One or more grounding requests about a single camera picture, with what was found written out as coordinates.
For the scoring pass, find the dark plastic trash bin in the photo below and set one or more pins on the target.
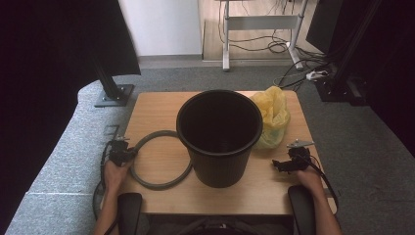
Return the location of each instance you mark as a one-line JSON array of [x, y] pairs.
[[218, 169]]

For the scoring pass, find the yellow plastic trash bag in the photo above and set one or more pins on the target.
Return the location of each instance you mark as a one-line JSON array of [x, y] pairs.
[[272, 111]]

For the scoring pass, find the white power strip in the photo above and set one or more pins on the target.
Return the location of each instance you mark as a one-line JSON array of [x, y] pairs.
[[314, 75]]

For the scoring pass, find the black stand with base plate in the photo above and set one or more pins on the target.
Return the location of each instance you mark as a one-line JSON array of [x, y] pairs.
[[109, 84]]

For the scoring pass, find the black chair armrest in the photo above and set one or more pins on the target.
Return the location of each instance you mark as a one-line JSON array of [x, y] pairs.
[[130, 215], [300, 212]]

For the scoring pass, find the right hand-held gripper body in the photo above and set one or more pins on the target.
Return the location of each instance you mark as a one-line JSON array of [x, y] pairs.
[[301, 158]]

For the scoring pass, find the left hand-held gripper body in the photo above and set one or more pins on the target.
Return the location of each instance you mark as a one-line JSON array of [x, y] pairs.
[[119, 153]]

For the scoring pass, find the person's left hand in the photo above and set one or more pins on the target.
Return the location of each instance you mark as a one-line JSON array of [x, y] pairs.
[[114, 176]]

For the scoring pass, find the person's right hand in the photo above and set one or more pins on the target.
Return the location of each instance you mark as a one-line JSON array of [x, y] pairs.
[[311, 181]]

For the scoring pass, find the person's dark clothing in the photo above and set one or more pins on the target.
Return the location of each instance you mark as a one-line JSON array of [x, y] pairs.
[[212, 226]]

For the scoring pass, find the white desk frame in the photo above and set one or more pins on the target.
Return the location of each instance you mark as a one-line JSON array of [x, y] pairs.
[[261, 22]]

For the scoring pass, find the black curtain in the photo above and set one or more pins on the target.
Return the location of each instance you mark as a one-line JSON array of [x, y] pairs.
[[394, 65], [49, 65]]

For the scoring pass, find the dark monitor panel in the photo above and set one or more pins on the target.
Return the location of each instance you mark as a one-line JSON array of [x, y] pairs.
[[326, 26]]

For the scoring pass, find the black frame stand with foot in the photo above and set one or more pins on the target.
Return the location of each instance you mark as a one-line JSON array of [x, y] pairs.
[[342, 81]]

